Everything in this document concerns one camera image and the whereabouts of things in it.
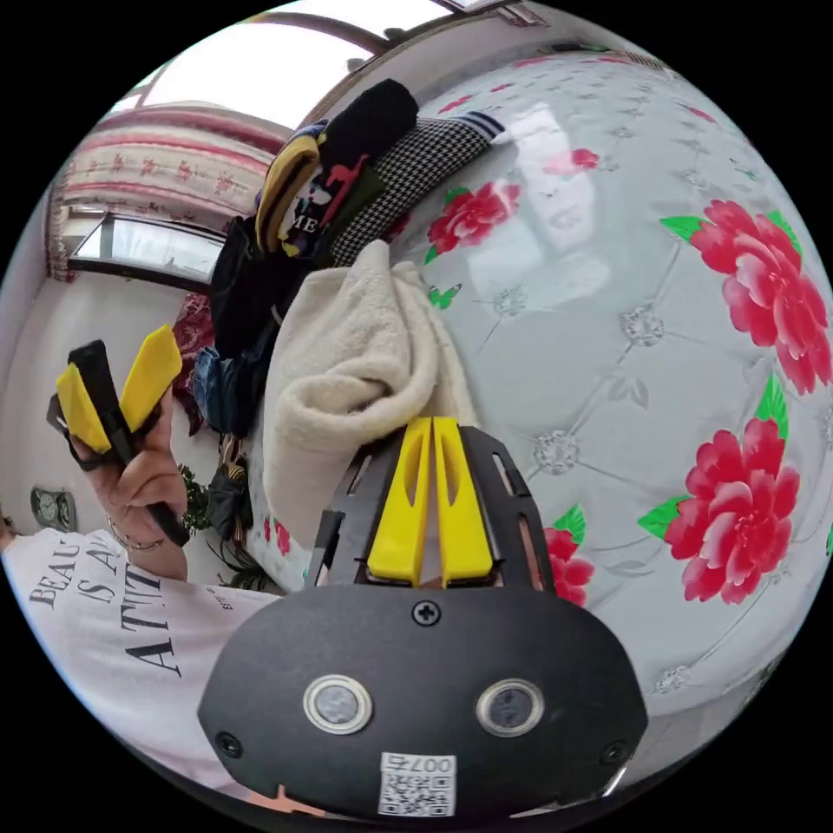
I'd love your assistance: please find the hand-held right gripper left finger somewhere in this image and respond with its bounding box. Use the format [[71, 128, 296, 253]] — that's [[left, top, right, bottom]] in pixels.
[[366, 416, 433, 586]]

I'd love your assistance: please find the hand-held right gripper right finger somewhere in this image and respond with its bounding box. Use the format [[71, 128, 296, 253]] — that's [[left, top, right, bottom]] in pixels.
[[433, 416, 493, 587]]

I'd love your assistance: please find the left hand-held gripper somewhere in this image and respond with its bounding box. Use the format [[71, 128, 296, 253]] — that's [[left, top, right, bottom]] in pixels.
[[46, 325, 192, 550]]

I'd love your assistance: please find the beige sweater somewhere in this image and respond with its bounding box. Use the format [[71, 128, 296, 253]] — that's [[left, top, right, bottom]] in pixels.
[[263, 239, 482, 597]]

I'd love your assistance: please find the person's left forearm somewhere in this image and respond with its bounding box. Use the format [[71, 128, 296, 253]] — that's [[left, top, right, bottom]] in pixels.
[[107, 515, 191, 585]]

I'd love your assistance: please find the person's left hand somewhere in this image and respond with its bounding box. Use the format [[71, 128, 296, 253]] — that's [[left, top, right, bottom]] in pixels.
[[69, 393, 191, 549]]

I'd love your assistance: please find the clock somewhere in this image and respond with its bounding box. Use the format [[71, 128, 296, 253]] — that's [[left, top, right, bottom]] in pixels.
[[30, 486, 79, 533]]

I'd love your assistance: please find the green plant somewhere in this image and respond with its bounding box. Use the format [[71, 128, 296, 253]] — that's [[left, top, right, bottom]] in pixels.
[[176, 463, 287, 594]]

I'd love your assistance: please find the window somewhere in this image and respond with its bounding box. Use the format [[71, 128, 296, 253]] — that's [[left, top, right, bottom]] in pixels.
[[67, 213, 229, 295]]

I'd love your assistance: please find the bed with floral sheet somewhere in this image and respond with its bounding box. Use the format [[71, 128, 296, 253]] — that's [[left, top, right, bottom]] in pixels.
[[246, 51, 833, 724]]

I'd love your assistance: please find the pink striped floral curtain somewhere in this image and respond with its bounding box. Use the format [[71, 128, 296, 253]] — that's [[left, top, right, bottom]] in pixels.
[[46, 102, 289, 282]]

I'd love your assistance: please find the person's body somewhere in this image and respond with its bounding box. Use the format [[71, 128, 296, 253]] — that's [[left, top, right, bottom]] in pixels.
[[0, 517, 291, 805]]

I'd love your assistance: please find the pile of clothes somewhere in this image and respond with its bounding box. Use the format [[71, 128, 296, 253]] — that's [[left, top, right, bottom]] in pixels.
[[188, 77, 508, 547]]

